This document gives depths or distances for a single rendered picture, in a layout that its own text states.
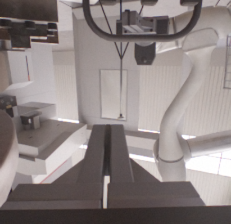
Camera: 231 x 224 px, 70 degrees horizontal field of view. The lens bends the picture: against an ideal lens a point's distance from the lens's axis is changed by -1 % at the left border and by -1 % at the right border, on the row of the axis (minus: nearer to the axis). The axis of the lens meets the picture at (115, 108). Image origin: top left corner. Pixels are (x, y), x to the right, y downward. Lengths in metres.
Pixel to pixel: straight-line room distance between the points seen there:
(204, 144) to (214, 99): 12.97
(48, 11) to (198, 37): 0.99
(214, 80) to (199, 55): 13.03
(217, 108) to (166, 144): 13.39
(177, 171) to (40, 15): 1.19
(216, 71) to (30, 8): 12.95
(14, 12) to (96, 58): 2.26
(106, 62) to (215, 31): 2.80
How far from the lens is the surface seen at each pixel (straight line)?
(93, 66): 3.42
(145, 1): 0.26
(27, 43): 1.41
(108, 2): 0.26
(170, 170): 0.75
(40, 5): 1.33
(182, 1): 0.28
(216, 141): 0.96
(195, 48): 0.61
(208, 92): 13.72
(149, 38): 0.31
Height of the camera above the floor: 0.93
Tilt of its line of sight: 15 degrees up
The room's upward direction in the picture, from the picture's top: 180 degrees clockwise
